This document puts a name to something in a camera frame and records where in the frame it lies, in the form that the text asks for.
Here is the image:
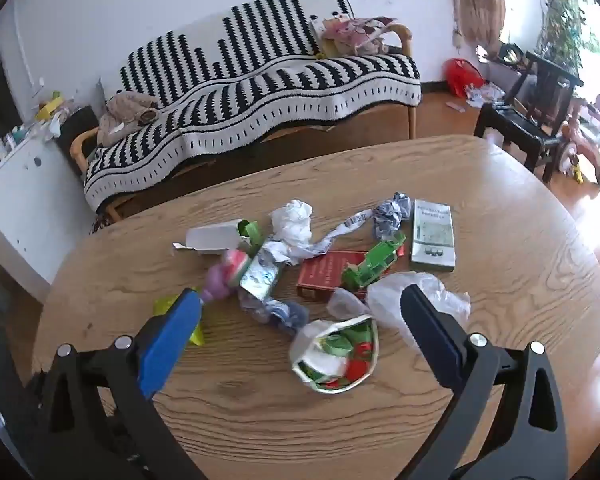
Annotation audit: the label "beige plush cloth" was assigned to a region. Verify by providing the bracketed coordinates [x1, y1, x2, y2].
[97, 91, 160, 147]

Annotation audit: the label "yellow green wrapper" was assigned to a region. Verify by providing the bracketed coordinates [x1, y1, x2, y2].
[152, 287, 206, 347]

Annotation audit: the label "clear plastic bag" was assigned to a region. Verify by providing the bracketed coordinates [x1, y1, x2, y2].
[327, 271, 472, 348]

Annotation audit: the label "black wooden chair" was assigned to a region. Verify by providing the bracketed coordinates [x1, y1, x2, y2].
[474, 50, 583, 183]

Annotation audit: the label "crumpled blue white paper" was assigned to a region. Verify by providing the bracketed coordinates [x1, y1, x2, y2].
[372, 192, 412, 238]

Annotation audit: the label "red flat box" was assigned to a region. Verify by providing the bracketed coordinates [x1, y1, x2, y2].
[296, 250, 368, 303]

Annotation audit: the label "pink toy ride car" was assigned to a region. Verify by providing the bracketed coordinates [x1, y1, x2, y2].
[560, 94, 600, 186]

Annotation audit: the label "white barcode paper strip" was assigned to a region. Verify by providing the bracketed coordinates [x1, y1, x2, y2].
[300, 211, 373, 261]

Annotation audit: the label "black round object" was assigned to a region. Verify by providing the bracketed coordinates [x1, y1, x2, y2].
[499, 42, 527, 67]

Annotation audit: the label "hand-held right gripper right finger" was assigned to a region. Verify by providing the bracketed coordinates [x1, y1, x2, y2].
[401, 284, 568, 480]

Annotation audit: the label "dark object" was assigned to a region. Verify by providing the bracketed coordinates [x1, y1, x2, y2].
[0, 310, 46, 476]

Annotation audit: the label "green plastic tray packaging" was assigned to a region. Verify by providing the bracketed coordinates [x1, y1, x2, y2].
[341, 232, 407, 291]

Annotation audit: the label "green paper scrap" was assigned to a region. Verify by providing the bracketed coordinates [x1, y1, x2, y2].
[236, 220, 262, 256]

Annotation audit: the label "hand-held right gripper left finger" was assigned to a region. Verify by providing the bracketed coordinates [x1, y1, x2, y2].
[30, 287, 206, 480]

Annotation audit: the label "scattered white papers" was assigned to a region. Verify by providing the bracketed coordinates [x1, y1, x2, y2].
[445, 82, 505, 112]

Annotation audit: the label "white cabinet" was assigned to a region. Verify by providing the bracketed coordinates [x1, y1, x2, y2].
[0, 125, 98, 306]

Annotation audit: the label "silver blue wrapper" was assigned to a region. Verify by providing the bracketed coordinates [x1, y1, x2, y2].
[239, 240, 283, 303]

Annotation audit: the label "grey green flat box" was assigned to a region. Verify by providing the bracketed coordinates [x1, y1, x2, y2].
[410, 199, 456, 273]

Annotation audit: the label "brown curtain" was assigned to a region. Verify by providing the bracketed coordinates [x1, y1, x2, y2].
[452, 0, 507, 56]

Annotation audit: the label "open white cardboard box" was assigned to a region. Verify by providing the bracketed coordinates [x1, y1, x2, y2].
[172, 219, 253, 256]

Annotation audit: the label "black white striped blanket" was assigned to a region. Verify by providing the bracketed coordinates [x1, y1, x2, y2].
[82, 0, 423, 213]

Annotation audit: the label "dark blue crumpled wrapper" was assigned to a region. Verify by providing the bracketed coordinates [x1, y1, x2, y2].
[240, 295, 310, 336]

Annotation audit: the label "clutter of small bottles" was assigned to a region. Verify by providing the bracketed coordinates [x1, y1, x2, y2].
[0, 80, 73, 173]

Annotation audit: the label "pink snack wrapper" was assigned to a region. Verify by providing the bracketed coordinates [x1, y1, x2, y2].
[200, 249, 253, 305]

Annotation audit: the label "red plastic bag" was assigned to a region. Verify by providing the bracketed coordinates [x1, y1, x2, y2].
[442, 57, 486, 98]

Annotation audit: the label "torn snack bag wrapper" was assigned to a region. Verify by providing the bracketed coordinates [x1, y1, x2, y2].
[289, 314, 380, 393]

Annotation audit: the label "green potted plant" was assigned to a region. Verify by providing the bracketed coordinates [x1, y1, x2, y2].
[526, 0, 600, 76]

